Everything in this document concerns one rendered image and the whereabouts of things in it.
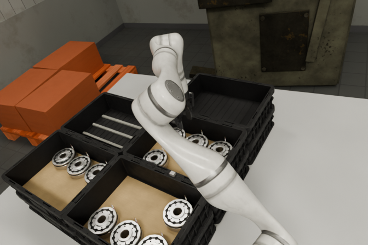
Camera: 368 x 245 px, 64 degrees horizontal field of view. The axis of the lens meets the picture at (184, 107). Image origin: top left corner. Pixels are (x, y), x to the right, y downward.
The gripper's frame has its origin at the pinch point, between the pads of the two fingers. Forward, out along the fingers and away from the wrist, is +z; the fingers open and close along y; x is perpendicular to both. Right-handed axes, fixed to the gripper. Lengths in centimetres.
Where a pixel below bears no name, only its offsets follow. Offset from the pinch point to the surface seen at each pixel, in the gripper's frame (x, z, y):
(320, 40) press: -8, 49, 168
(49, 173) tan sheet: 52, 18, -36
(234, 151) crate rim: -20.1, 7.5, -0.6
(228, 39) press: 62, 46, 146
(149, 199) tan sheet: 2.3, 17.8, -25.8
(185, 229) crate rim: -20.8, 7.9, -32.9
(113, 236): 2.1, 15.0, -43.4
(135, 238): -4.7, 15.0, -40.2
